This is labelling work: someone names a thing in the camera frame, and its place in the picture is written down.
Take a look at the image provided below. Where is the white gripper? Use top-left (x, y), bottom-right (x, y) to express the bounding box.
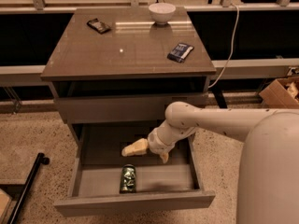
top-left (121, 128), bottom-right (175, 163)

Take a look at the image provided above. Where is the green soda can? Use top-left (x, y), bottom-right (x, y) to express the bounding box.
top-left (120, 164), bottom-right (136, 193)

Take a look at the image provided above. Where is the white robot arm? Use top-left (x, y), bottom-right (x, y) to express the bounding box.
top-left (121, 102), bottom-right (299, 224)

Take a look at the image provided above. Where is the open grey middle drawer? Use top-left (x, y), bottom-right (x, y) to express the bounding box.
top-left (54, 120), bottom-right (215, 217)

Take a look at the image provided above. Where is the closed grey top drawer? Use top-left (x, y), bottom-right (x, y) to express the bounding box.
top-left (55, 92), bottom-right (207, 123)

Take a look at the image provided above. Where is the grey drawer cabinet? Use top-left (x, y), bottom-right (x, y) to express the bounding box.
top-left (40, 6), bottom-right (217, 218)

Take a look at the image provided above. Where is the blue chip bag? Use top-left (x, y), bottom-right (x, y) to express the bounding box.
top-left (167, 43), bottom-right (194, 63)

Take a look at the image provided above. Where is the black metal stand leg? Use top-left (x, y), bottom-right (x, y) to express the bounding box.
top-left (7, 153), bottom-right (50, 224)

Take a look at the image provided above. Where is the black snack packet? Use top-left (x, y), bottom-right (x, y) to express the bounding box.
top-left (87, 19), bottom-right (111, 35)

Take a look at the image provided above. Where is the white ceramic bowl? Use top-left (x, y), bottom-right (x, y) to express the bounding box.
top-left (149, 3), bottom-right (176, 25)

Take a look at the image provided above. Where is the cardboard box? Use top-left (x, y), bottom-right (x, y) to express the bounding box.
top-left (259, 77), bottom-right (299, 109)

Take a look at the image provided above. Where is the white power cable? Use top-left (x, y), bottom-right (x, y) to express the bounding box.
top-left (207, 3), bottom-right (240, 90)

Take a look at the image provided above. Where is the metal railing frame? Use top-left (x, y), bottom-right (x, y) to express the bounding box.
top-left (0, 0), bottom-right (299, 16)

